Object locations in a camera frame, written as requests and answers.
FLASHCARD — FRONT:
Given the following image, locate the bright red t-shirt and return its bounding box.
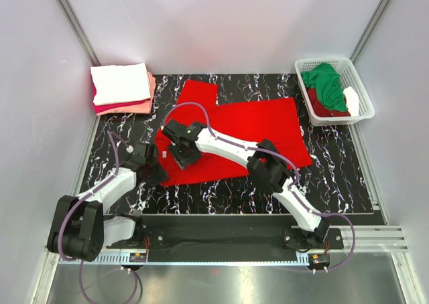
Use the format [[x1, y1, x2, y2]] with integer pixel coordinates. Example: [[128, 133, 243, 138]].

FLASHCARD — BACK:
[[154, 80, 314, 187]]

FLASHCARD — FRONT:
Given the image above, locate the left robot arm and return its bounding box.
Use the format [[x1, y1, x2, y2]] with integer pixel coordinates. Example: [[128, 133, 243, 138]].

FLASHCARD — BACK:
[[47, 143, 168, 262]]

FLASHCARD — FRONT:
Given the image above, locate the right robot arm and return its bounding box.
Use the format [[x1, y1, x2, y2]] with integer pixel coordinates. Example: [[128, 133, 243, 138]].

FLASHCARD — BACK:
[[161, 119, 330, 248]]

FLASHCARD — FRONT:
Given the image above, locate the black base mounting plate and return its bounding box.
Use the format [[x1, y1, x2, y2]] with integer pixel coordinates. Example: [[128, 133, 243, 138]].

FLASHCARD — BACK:
[[110, 214, 344, 250]]

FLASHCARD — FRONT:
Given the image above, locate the magenta folded t-shirt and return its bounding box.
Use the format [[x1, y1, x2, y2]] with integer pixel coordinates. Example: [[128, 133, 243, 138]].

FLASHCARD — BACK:
[[93, 100, 145, 115]]

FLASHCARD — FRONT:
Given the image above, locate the left small circuit board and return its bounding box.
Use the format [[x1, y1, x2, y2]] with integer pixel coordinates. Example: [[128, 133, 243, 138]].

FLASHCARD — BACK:
[[129, 252, 147, 262]]

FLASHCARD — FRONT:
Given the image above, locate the small circuit board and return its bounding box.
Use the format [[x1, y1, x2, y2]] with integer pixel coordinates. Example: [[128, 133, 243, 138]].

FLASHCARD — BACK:
[[129, 252, 147, 262], [310, 254, 330, 266]]

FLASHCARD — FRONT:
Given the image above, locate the dark red t-shirt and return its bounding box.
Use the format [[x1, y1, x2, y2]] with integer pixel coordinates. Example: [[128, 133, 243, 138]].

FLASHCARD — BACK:
[[306, 88, 350, 117]]

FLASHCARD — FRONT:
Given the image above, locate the green t-shirt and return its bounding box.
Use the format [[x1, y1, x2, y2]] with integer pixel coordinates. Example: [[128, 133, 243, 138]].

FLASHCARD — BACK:
[[301, 63, 347, 112]]

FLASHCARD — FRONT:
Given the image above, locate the right small circuit board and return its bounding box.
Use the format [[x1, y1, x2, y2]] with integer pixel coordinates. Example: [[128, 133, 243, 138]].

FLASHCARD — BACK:
[[310, 254, 330, 266]]

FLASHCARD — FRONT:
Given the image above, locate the white cloth in basket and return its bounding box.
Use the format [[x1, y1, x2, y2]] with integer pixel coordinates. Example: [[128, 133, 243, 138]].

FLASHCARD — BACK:
[[343, 86, 360, 117]]

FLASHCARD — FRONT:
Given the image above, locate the white plastic basket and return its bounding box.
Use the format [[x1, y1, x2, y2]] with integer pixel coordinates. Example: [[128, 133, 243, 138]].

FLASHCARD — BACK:
[[294, 56, 375, 127]]

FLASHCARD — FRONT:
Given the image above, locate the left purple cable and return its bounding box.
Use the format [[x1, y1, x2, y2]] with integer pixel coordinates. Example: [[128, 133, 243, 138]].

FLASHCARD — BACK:
[[56, 131, 145, 303]]

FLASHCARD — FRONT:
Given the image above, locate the aluminium frame rail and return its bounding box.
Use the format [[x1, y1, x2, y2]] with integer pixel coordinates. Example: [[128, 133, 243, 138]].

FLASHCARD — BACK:
[[43, 225, 410, 251]]

